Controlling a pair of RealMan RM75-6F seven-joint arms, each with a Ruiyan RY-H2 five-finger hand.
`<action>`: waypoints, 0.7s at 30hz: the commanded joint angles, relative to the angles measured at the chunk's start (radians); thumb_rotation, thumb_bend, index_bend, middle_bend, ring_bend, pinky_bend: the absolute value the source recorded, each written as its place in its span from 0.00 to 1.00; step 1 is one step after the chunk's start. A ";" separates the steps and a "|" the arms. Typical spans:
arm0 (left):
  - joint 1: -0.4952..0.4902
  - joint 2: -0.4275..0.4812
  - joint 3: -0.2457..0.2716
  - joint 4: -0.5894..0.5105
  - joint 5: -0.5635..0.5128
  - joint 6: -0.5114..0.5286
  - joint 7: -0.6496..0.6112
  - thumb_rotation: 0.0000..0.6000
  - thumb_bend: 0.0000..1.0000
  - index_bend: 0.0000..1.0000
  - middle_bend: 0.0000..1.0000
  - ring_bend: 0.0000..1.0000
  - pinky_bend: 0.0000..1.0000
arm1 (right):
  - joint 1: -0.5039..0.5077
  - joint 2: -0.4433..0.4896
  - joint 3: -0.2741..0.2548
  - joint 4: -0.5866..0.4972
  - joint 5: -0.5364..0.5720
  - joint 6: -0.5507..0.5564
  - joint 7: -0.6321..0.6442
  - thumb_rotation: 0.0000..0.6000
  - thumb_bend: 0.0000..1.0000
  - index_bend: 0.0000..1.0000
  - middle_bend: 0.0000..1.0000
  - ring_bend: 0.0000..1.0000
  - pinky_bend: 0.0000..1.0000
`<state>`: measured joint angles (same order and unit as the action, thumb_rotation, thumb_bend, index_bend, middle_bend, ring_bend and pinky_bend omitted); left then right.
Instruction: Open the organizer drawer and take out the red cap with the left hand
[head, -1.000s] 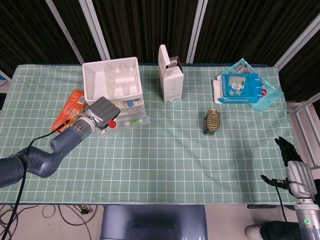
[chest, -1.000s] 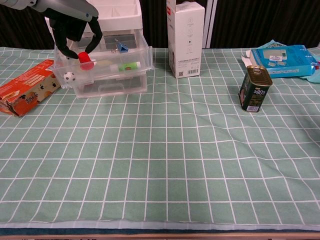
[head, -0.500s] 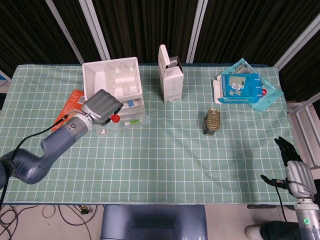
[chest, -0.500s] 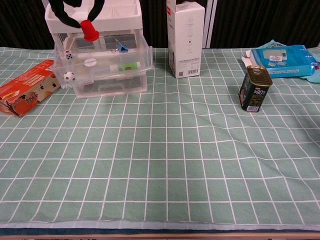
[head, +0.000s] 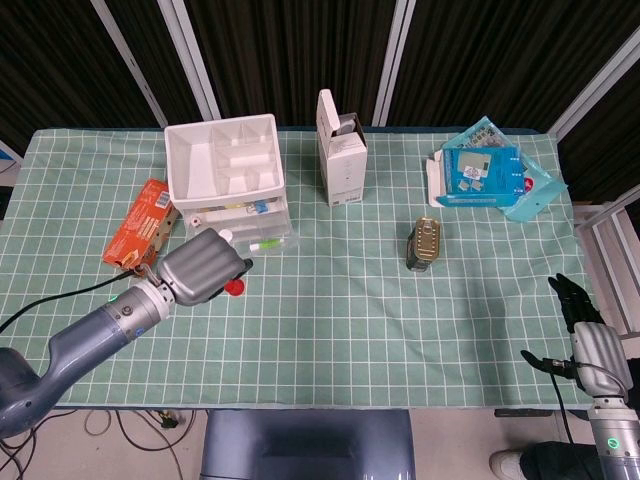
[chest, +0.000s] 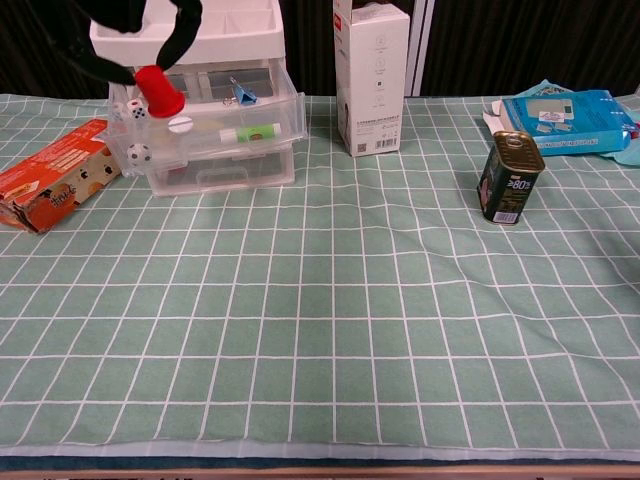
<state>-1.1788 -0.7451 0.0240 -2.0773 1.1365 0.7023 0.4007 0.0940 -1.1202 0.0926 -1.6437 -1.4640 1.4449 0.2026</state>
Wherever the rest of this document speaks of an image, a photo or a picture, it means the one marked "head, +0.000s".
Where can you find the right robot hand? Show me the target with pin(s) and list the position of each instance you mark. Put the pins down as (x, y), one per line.
(597, 355)

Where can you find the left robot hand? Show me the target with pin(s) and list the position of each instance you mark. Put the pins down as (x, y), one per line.
(200, 270)

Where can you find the small red cylinder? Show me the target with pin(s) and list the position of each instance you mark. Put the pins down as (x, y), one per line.
(236, 287)

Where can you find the clear drawer with toys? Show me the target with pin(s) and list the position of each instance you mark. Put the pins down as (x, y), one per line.
(270, 225)

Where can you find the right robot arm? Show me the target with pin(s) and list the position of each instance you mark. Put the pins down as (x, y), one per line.
(612, 440)

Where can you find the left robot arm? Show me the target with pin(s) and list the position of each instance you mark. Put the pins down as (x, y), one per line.
(90, 335)

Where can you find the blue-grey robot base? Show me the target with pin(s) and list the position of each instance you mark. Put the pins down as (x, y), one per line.
(305, 445)

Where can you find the white round cap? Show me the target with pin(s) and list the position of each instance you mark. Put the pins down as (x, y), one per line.
(226, 234)

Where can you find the small soccer ball toy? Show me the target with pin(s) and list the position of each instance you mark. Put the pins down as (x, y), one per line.
(196, 220)

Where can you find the green and white tube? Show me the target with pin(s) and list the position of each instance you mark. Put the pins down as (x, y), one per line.
(270, 244)

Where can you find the orange carton box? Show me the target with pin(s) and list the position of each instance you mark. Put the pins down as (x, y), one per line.
(137, 225)

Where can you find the blue binder clip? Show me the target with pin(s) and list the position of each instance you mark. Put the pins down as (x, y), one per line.
(260, 206)

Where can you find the white metal rack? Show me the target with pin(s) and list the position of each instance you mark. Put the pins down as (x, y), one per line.
(610, 260)

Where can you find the dark trouser leg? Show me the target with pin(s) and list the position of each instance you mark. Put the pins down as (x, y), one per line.
(555, 462)

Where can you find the green checked tablecloth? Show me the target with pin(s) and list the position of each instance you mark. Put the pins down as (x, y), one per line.
(320, 330)

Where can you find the white shoe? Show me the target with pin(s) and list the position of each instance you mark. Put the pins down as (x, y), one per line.
(505, 462)

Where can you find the yellow black plug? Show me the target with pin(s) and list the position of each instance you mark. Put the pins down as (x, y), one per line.
(169, 419)

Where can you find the teal plastic bag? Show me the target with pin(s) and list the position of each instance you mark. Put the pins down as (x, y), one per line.
(540, 192)

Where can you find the tall white carton box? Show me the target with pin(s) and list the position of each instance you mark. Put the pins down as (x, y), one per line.
(345, 165)

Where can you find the flat blue product box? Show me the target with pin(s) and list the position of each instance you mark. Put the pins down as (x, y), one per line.
(480, 175)

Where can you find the white board with blue stripe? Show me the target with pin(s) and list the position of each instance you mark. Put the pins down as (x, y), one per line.
(7, 160)

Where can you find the black curtain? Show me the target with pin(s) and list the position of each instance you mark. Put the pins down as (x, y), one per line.
(300, 45)

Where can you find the white plastic drawer organizer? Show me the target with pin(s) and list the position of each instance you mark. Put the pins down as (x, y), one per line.
(195, 160)

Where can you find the white frame post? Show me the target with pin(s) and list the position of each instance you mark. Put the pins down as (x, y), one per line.
(130, 60)
(192, 60)
(595, 85)
(395, 60)

